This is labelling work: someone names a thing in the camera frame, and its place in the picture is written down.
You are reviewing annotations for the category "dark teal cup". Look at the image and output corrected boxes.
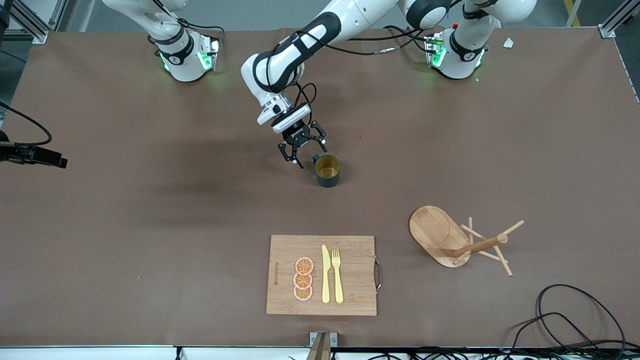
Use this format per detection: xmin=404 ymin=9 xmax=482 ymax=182
xmin=312 ymin=153 xmax=341 ymax=189

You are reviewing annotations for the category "wooden cup rack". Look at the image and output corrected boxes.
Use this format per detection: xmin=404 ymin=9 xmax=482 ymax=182
xmin=409 ymin=205 xmax=526 ymax=278

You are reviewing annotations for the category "yellow plastic knife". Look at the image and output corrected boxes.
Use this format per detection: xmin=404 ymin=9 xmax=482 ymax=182
xmin=321 ymin=244 xmax=332 ymax=305

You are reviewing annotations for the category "yellow plastic fork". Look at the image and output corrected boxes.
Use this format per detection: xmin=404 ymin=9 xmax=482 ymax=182
xmin=331 ymin=249 xmax=345 ymax=305

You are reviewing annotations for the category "bamboo cutting board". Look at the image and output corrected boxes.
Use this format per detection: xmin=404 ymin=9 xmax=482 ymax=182
xmin=266 ymin=235 xmax=383 ymax=317

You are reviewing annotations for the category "aluminium frame profile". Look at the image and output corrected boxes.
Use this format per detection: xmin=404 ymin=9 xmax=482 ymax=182
xmin=0 ymin=0 xmax=68 ymax=46
xmin=600 ymin=0 xmax=640 ymax=39

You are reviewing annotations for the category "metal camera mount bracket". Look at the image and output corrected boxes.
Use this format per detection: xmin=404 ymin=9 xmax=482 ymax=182
xmin=309 ymin=331 xmax=339 ymax=360

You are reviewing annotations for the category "white table edge rail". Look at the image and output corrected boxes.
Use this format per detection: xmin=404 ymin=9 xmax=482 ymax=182
xmin=0 ymin=345 xmax=640 ymax=360

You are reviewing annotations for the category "black cable bundle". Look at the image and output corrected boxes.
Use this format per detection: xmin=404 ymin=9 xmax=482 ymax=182
xmin=340 ymin=347 xmax=640 ymax=360

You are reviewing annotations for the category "black looped cable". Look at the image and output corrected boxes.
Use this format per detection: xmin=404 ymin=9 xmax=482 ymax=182
xmin=536 ymin=284 xmax=627 ymax=351
xmin=510 ymin=312 xmax=603 ymax=350

